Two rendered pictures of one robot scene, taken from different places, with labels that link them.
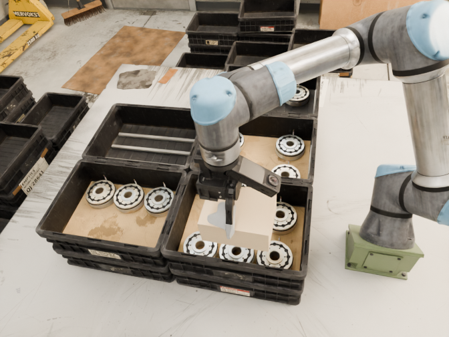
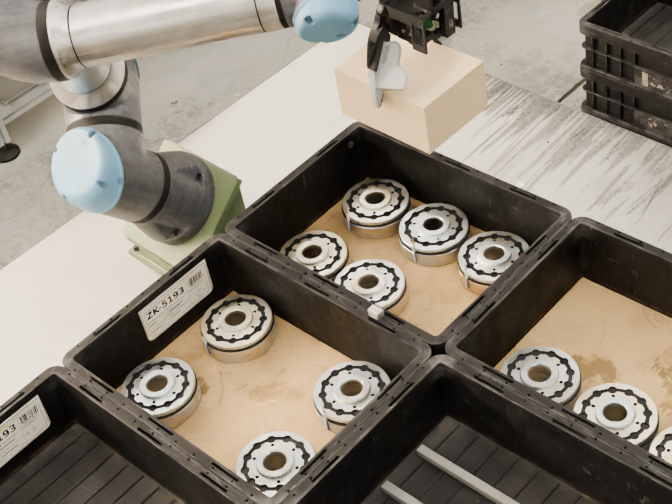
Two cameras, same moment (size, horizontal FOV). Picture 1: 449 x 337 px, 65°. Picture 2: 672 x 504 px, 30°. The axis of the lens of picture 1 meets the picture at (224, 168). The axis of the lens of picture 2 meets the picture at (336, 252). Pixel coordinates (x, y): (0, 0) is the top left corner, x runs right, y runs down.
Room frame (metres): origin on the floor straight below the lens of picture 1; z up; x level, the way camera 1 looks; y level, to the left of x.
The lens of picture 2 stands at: (1.69, 0.59, 2.08)
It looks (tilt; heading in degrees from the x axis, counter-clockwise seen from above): 43 degrees down; 212
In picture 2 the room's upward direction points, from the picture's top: 12 degrees counter-clockwise
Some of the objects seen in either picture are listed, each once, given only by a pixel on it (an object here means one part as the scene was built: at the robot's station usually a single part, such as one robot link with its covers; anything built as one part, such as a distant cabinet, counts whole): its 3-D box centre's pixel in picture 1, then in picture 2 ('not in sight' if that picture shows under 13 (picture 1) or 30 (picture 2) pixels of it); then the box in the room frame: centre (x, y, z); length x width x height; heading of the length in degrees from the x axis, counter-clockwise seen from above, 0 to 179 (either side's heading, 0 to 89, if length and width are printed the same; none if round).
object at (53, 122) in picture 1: (61, 134); not in sight; (1.74, 1.01, 0.31); 0.40 x 0.30 x 0.34; 160
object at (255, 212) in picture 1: (238, 215); (411, 87); (0.45, -0.02, 1.09); 0.16 x 0.12 x 0.07; 70
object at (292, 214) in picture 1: (280, 215); (312, 255); (0.57, -0.15, 0.86); 0.10 x 0.10 x 0.01
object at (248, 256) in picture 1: (236, 251); (433, 227); (0.47, 0.00, 0.86); 0.10 x 0.10 x 0.01
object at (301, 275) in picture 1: (240, 218); (395, 227); (0.55, -0.02, 0.92); 0.40 x 0.30 x 0.02; 72
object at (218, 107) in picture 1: (216, 113); not in sight; (0.46, 0.00, 1.40); 0.09 x 0.08 x 0.11; 117
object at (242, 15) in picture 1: (267, 37); not in sight; (2.44, -0.47, 0.37); 0.42 x 0.34 x 0.46; 70
